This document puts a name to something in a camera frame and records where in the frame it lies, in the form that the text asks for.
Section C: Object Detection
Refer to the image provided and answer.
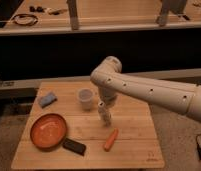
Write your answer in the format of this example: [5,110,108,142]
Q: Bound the blue sponge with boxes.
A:
[38,92,57,108]

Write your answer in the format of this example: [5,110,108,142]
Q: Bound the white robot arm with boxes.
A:
[90,56,201,123]

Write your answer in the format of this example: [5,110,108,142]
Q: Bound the orange frying pan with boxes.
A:
[30,113,86,155]

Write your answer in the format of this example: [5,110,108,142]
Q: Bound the grey metal leg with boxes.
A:
[156,0,188,27]

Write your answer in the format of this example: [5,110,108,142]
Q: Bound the wooden folding table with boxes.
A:
[12,82,164,170]

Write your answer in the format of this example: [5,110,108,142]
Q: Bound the orange carrot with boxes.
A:
[103,129,119,151]

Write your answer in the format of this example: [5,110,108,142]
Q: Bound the grey metal post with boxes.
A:
[67,0,79,30]

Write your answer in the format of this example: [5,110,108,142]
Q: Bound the small dark objects on bench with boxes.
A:
[29,6,44,13]

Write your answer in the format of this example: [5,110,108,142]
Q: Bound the small white bottle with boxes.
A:
[98,101,111,126]

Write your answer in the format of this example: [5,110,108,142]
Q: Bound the clear plastic cup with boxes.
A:
[77,88,94,110]

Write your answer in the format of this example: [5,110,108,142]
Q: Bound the black coiled cable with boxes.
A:
[11,13,39,27]

